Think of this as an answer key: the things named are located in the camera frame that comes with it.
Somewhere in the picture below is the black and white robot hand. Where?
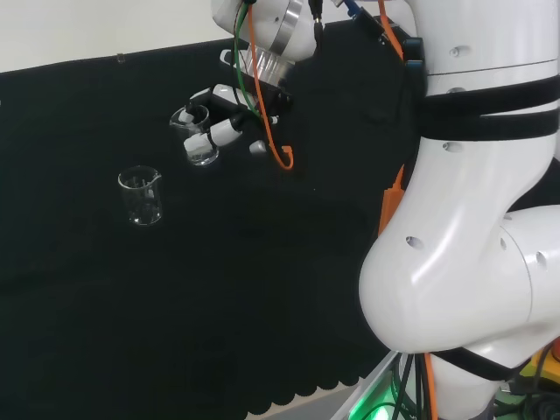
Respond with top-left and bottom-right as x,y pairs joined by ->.
183,47 -> 295,158

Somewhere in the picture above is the clear glass beaker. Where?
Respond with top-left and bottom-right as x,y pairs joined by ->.
169,104 -> 221,167
116,165 -> 165,227

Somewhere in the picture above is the black bench cloth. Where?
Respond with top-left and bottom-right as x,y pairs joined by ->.
0,19 -> 421,420

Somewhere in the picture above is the yellow stop button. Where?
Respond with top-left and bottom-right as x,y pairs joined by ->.
518,334 -> 560,387

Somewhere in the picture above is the orange cable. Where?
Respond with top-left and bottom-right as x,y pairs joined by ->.
244,0 -> 440,420

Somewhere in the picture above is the green cable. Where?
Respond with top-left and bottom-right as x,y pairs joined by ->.
233,0 -> 263,117

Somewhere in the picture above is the orange cable connector box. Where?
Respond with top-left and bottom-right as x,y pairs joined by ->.
376,164 -> 406,237

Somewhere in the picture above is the grey metal base frame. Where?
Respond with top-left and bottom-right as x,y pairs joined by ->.
334,349 -> 404,420

